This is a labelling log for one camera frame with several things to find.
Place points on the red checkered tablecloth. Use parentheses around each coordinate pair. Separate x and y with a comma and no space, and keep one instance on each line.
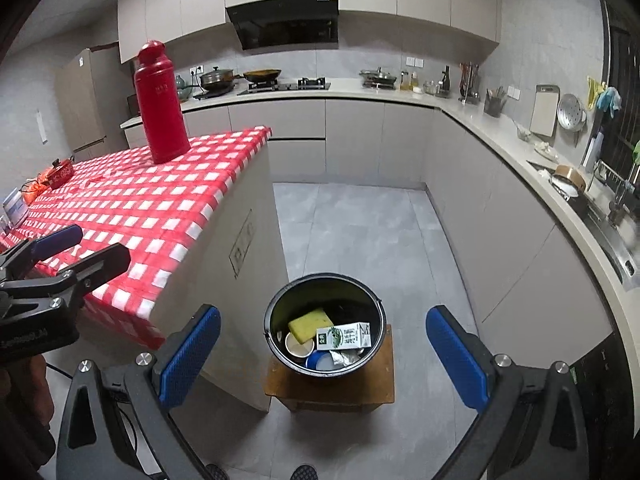
(175,200)

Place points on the red paper cup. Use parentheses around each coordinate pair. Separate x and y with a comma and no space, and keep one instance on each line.
(300,346)

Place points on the pan with glass lid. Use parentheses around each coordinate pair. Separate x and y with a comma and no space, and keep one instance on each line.
(379,79)

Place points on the orange plastic bag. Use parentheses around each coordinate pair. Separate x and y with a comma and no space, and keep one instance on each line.
(35,187)

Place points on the grey kitchen island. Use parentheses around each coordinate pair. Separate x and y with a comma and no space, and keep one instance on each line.
(225,320)

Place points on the white paper strip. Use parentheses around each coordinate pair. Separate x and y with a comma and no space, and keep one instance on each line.
(41,127)

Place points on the person's shoe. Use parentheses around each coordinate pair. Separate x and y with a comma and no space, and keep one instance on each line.
(216,473)
(304,473)

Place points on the person's right shoe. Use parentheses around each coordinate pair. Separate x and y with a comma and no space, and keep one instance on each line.
(304,473)

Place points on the white box device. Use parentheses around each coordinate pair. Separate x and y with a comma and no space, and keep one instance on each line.
(15,205)

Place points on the white cutting board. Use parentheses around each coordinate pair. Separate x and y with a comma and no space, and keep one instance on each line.
(544,112)

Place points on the steel kitchen sink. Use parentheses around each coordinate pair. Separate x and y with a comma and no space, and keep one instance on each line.
(605,240)

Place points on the small red pot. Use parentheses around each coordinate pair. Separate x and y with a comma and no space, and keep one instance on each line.
(60,174)

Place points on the dark utensil holder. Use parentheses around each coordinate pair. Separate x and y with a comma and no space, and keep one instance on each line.
(494,105)

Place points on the white wall socket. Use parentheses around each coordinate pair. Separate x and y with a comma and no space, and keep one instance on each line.
(415,62)
(513,92)
(197,69)

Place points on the wooden stool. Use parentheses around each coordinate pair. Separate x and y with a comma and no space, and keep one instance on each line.
(325,390)

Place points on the green cloth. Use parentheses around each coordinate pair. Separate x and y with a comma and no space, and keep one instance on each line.
(636,152)

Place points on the black range hood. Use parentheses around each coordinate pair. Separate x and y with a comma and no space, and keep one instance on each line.
(282,22)

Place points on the grey socket panel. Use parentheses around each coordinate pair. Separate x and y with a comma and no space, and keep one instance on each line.
(241,245)

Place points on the black gas stove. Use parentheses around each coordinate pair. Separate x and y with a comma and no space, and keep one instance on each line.
(285,86)

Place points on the black microwave oven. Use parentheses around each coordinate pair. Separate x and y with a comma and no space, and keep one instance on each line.
(134,105)

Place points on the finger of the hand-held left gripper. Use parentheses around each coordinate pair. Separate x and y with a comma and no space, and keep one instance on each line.
(55,241)
(100,265)

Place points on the red thermos flask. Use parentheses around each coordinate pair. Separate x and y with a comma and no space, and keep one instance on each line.
(162,110)

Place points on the dark pot with lid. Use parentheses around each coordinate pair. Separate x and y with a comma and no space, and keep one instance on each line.
(217,80)

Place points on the black induction cooker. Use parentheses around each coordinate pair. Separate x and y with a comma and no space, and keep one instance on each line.
(212,94)

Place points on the black bucket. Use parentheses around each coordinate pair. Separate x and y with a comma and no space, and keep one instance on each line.
(360,305)

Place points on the black wok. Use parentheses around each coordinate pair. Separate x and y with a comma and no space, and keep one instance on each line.
(261,76)

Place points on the blue rubber glove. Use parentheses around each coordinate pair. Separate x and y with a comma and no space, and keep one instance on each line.
(607,102)

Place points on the yellow oil bottle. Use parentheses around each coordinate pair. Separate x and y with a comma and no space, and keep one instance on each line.
(403,82)
(413,83)

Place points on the metal faucet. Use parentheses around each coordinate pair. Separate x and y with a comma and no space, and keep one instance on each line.
(617,205)

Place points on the round metal steamer plate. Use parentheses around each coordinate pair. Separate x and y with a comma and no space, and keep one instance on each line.
(571,112)

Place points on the yellow rubber glove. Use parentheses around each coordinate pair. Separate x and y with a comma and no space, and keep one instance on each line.
(594,91)

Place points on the white wrapper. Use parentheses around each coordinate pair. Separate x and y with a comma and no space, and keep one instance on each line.
(345,357)

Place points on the beige lower cabinets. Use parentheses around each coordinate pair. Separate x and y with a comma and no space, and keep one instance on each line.
(375,145)

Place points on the person's left hand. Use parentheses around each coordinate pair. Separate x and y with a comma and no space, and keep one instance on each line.
(40,390)

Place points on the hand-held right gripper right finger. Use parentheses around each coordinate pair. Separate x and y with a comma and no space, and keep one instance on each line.
(455,360)

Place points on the glass condiment jar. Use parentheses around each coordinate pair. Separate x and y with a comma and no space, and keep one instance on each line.
(432,87)

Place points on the beige refrigerator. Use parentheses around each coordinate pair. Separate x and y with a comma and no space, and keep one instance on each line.
(90,105)

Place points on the yellow sponge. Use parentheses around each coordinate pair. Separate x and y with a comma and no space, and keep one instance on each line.
(310,325)

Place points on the dark glass bottle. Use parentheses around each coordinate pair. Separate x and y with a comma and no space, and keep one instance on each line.
(445,81)

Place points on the blue paper cup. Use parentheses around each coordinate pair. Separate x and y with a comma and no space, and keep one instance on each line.
(317,361)

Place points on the person's left shoe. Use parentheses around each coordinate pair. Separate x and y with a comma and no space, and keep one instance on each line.
(216,473)

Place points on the green white milk carton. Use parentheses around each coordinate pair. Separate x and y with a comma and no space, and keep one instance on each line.
(345,336)

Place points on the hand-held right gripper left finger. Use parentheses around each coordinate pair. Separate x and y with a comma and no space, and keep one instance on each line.
(187,360)

